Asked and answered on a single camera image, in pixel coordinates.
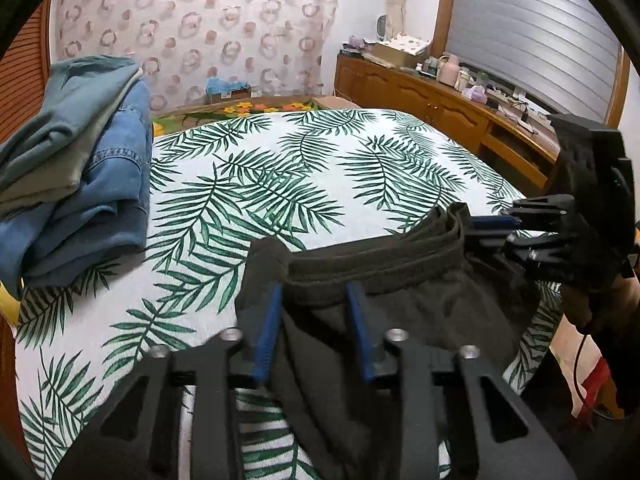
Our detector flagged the black pants with white logo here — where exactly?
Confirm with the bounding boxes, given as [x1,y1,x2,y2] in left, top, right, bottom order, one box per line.
[235,203,540,479]

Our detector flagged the person's right hand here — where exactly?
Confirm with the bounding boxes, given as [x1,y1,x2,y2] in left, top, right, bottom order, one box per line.
[560,275,639,334]

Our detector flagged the wooden sideboard cabinet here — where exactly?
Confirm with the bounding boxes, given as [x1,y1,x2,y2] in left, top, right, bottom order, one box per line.
[334,54,558,196]

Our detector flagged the leaf print bed sheet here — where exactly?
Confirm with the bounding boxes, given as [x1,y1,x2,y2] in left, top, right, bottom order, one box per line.
[14,107,564,480]

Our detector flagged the pink thermos jug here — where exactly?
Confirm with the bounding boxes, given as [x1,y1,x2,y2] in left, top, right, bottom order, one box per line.
[437,54,460,88]

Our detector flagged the folded blue denim jeans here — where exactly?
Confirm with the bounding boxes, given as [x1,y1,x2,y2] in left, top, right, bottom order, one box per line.
[1,81,153,298]

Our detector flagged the cardboard box on cabinet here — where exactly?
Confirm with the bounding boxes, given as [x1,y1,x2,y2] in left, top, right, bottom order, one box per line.
[371,34,431,68]

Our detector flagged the grey roller window blind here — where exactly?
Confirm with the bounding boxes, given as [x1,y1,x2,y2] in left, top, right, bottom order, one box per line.
[447,0,620,120]

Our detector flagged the floral floor mat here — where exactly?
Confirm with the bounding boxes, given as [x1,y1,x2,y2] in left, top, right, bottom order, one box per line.
[152,96,322,136]

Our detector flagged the blue item in box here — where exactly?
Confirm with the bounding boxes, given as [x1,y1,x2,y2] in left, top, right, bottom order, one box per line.
[205,77,252,104]

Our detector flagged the yellow pillow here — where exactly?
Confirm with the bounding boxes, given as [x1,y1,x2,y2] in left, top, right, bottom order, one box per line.
[0,284,21,327]

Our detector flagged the folded grey-green pants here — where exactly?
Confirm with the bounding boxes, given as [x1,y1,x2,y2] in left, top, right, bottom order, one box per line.
[1,55,142,214]

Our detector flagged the pink patterned curtain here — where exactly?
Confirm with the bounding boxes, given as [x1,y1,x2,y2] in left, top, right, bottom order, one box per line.
[50,0,337,114]

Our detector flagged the wooden slatted headboard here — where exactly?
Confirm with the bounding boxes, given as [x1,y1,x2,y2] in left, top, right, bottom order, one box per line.
[0,0,51,142]

